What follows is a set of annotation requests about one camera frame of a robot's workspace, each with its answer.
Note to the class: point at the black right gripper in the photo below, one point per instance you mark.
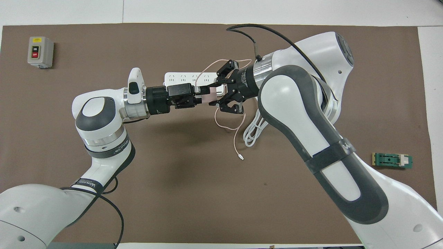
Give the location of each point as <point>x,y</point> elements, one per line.
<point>244,84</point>

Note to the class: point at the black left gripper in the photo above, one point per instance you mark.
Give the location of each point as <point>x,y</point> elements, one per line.
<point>157,100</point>

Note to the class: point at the pink charger block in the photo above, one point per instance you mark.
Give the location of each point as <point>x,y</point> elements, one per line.
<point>209,96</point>

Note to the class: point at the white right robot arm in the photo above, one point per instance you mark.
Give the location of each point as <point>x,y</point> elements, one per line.
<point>311,103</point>

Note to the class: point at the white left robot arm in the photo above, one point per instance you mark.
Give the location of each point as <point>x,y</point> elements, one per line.
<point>97,117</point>

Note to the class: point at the white power strip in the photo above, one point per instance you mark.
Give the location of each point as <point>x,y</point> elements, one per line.
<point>180,77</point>

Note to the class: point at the brown table mat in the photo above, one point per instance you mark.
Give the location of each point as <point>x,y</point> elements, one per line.
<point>207,207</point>

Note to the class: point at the green circuit board module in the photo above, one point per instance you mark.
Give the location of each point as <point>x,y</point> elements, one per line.
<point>391,160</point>

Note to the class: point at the grey on-off switch box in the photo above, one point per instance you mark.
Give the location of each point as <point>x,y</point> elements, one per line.
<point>39,52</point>

